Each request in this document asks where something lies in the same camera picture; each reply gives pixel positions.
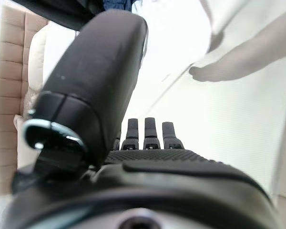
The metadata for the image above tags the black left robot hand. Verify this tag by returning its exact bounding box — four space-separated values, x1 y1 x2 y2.
4 10 281 229

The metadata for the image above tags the black garment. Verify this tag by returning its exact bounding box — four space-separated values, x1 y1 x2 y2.
33 0 143 31

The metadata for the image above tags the dark blue garment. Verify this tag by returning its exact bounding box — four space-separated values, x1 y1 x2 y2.
102 0 134 12

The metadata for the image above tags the bed with grey cover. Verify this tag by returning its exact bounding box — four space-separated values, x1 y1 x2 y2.
133 59 286 200

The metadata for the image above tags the beige pillow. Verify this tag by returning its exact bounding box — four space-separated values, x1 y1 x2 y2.
28 23 80 92

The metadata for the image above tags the patterned decorative cushion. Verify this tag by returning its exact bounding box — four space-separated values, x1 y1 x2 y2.
21 88 41 120

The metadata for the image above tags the white duvet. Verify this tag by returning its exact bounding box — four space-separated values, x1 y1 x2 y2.
28 9 214 153

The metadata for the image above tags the large grey pillow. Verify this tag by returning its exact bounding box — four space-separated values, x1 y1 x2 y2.
13 114 25 134

